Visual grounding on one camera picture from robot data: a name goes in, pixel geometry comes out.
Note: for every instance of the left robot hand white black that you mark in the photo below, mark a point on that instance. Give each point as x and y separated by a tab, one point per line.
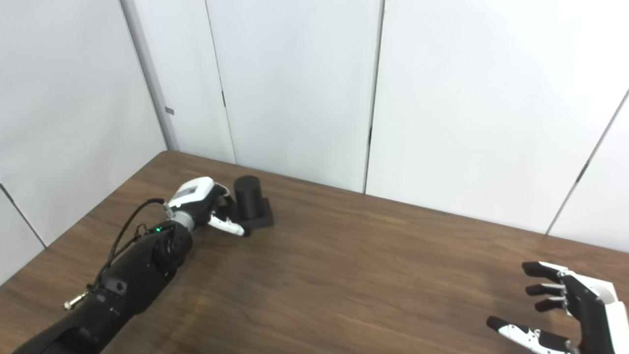
196	194

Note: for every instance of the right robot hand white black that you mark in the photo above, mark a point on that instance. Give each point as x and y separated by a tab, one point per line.
594	314

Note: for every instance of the grey wall corner post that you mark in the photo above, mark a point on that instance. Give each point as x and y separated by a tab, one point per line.
147	73

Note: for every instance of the black peg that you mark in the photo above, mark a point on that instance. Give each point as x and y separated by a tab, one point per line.
248	196

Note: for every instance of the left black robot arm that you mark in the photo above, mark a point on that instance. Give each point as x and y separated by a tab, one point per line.
128	285

